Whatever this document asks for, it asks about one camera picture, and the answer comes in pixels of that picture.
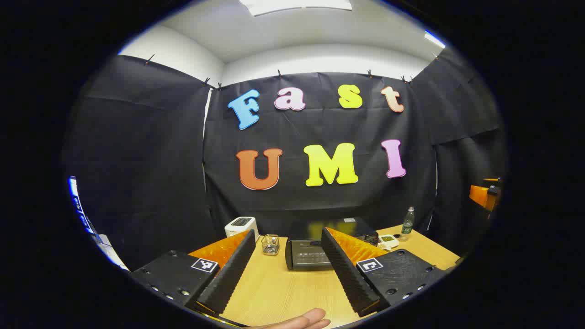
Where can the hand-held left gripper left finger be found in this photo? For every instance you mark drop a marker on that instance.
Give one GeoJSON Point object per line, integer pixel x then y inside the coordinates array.
{"type": "Point", "coordinates": [231, 272]}

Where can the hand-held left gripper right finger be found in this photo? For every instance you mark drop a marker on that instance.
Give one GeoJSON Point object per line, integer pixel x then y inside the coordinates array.
{"type": "Point", "coordinates": [347, 274]}

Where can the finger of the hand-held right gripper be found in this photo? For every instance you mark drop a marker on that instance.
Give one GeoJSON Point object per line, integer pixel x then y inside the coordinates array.
{"type": "Point", "coordinates": [482, 195]}

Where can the black electric oven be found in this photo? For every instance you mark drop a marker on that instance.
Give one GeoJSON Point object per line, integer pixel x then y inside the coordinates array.
{"type": "Point", "coordinates": [304, 253]}

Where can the clear utensil holder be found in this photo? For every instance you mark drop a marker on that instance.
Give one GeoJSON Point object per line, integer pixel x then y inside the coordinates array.
{"type": "Point", "coordinates": [270, 245]}

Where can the white toaster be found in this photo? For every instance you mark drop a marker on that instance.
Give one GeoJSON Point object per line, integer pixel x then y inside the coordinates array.
{"type": "Point", "coordinates": [240, 225]}

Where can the white divided dish with grains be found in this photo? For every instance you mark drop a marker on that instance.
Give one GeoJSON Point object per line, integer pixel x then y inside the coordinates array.
{"type": "Point", "coordinates": [388, 241]}

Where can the clear plastic water bottle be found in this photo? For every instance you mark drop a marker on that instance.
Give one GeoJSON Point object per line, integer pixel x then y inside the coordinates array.
{"type": "Point", "coordinates": [407, 225]}

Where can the black backdrop cloth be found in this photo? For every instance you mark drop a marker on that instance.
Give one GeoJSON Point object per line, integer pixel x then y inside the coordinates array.
{"type": "Point", "coordinates": [146, 160]}

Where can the small ceiling light panel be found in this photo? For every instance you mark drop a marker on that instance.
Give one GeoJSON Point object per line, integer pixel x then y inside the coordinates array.
{"type": "Point", "coordinates": [434, 39]}

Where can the large ceiling light panel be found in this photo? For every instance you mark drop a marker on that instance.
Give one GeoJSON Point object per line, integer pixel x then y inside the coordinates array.
{"type": "Point", "coordinates": [297, 5]}

